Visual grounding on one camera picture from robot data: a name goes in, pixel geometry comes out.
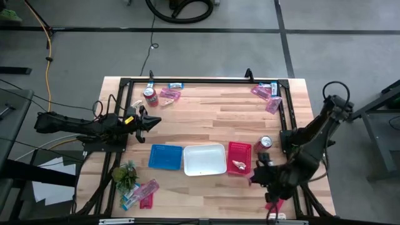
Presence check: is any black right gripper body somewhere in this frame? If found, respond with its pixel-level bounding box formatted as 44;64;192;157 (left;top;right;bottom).
259;165;284;201

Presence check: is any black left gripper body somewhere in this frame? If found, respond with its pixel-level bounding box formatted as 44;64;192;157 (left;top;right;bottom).
124;105;148;144

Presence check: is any red Twizzlers candy bag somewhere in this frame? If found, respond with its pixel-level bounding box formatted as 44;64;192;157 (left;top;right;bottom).
139;192;154;209
264;199;284;212

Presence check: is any red soda can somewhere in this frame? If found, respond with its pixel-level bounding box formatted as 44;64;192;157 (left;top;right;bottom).
253;135;274;154
142;86;159;108

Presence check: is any red plastic basket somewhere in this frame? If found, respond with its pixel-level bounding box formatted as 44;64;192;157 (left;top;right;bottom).
226;141;253;176

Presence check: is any blue plastic basket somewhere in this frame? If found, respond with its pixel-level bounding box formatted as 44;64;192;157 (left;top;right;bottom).
147;144;184;171

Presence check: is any white plastic tray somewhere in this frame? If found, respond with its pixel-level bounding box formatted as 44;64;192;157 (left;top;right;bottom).
182;143;228;177

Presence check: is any small potted green plant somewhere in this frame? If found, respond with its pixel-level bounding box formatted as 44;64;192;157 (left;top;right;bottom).
112;161;140;196

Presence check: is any white paper sheet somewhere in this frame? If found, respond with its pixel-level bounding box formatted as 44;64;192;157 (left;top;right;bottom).
31;157;77;206

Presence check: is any grey metal side table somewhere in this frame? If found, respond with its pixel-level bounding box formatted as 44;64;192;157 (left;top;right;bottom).
343;79;400;182

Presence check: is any black floor beam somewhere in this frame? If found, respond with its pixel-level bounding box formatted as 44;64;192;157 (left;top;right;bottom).
0;158;78;188

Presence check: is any black flat bar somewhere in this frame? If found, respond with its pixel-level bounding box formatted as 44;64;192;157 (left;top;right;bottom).
0;66;32;75

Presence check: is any black stand leg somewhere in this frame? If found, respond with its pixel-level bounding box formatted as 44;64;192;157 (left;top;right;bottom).
24;0;56;50

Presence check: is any person's foot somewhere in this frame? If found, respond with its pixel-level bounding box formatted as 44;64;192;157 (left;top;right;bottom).
0;8;23;23

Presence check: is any silver metal bracket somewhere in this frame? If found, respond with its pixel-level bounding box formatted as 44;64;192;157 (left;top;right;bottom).
99;217;135;225
273;219;309;225

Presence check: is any black aluminium table frame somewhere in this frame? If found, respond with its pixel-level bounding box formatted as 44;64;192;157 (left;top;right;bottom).
76;77;334;219

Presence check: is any thin black floor cable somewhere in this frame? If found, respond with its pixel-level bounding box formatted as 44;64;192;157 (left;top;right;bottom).
139;14;159;78

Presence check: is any black vacuum hose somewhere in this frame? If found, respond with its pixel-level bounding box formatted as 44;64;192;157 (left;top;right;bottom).
145;0;215;24

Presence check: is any yellow floor cable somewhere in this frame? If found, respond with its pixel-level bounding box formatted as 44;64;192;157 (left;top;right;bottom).
23;0;53;113

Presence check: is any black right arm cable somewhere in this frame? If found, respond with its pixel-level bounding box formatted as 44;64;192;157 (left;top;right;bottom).
322;81;351;104

